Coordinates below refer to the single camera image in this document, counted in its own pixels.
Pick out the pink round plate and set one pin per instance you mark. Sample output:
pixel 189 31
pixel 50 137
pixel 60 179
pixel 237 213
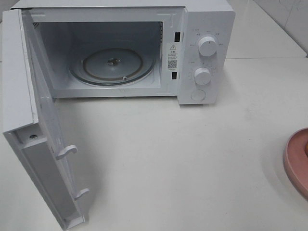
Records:
pixel 295 161

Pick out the white microwave knob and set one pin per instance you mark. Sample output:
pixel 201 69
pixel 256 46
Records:
pixel 202 76
pixel 207 45

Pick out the burger with lettuce and tomato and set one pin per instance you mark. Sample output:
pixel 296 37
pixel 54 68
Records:
pixel 306 149

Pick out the white microwave oven body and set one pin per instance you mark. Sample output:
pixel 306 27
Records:
pixel 73 27

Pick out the white microwave door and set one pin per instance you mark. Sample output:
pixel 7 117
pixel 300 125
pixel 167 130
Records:
pixel 30 122

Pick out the round white door button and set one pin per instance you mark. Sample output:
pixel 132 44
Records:
pixel 198 95

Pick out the glass microwave turntable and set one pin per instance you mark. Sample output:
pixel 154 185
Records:
pixel 111 67

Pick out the white warning label sticker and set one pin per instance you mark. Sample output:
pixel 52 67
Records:
pixel 172 53

